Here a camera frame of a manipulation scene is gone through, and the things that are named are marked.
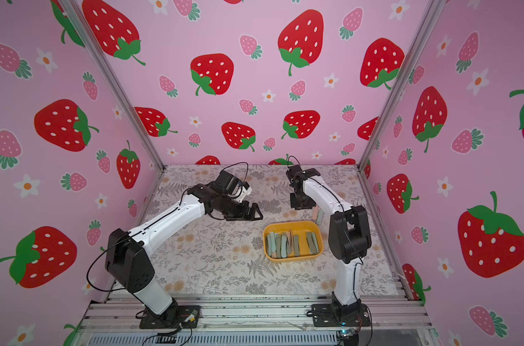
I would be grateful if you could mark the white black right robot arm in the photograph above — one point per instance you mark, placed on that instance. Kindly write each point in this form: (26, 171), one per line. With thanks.
(349, 235)

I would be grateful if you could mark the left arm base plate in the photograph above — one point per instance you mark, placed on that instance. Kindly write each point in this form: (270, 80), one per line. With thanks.
(174, 317)

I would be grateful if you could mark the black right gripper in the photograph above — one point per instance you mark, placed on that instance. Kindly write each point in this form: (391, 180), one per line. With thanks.
(301, 199)

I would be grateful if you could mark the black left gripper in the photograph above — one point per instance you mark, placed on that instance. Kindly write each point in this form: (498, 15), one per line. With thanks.
(244, 215)

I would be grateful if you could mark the aluminium frame rail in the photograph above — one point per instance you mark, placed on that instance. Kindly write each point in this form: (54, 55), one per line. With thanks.
(261, 320)

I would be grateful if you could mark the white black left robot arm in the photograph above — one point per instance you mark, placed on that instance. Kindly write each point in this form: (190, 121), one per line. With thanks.
(128, 256)

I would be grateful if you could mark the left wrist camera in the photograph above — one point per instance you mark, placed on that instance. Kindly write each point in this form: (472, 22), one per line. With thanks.
(231, 186)

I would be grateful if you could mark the yellow plastic storage box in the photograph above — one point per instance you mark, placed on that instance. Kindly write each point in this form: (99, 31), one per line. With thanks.
(292, 241)

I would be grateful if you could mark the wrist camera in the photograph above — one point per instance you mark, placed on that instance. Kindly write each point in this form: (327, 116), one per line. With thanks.
(231, 186)
(296, 176)

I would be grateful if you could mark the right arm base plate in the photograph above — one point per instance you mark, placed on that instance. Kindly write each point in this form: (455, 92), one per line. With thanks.
(335, 315)

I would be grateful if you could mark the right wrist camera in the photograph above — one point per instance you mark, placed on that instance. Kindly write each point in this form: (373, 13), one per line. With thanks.
(296, 176)

